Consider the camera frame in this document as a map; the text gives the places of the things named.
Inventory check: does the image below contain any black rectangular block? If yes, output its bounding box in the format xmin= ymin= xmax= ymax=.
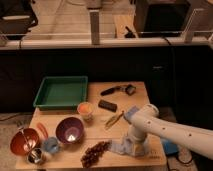
xmin=98 ymin=100 xmax=117 ymax=112

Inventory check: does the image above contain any purple bowl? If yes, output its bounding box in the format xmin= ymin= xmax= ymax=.
xmin=55 ymin=117 xmax=84 ymax=144

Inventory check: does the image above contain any bunch of dark grapes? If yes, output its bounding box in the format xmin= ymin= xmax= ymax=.
xmin=81 ymin=141 xmax=110 ymax=168

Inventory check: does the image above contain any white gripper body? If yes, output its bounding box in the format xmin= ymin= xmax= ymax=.
xmin=127 ymin=139 xmax=144 ymax=156

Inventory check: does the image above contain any blue box on floor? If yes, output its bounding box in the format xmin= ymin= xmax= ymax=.
xmin=161 ymin=139 xmax=179 ymax=155

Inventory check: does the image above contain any metal spoon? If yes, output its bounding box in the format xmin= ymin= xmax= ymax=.
xmin=16 ymin=121 xmax=30 ymax=150

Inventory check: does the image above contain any blue cup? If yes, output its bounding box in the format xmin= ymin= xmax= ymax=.
xmin=42 ymin=137 xmax=60 ymax=154

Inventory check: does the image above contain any wooden table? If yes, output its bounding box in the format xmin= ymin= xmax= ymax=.
xmin=15 ymin=82 xmax=167 ymax=171

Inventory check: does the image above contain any green plastic tray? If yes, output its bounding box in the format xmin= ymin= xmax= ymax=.
xmin=33 ymin=76 xmax=88 ymax=110

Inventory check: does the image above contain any blue sponge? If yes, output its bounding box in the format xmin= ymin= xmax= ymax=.
xmin=124 ymin=106 xmax=139 ymax=121

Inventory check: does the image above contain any black handled brush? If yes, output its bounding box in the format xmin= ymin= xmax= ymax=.
xmin=100 ymin=84 xmax=136 ymax=96

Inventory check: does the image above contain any black device on ledge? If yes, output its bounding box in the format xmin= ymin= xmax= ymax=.
xmin=125 ymin=26 xmax=136 ymax=38

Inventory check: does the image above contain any red-brown bowl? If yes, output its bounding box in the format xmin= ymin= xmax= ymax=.
xmin=10 ymin=128 xmax=40 ymax=156

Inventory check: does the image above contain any light blue towel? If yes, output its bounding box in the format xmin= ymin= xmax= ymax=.
xmin=108 ymin=133 xmax=150 ymax=158

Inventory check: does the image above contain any metal frame post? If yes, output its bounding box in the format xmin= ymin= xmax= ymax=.
xmin=89 ymin=10 xmax=100 ymax=45

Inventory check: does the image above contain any yellow-green banana peel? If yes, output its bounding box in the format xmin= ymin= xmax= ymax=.
xmin=105 ymin=111 xmax=124 ymax=130

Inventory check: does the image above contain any orange carrot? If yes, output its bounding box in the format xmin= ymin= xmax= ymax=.
xmin=36 ymin=122 xmax=48 ymax=139

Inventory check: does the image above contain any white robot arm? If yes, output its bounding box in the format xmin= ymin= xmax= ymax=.
xmin=124 ymin=104 xmax=213 ymax=160

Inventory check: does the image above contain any orange cup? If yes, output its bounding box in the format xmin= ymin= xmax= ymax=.
xmin=77 ymin=102 xmax=93 ymax=121

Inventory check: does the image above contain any small metal cup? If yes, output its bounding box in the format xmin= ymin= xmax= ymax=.
xmin=27 ymin=148 xmax=45 ymax=165

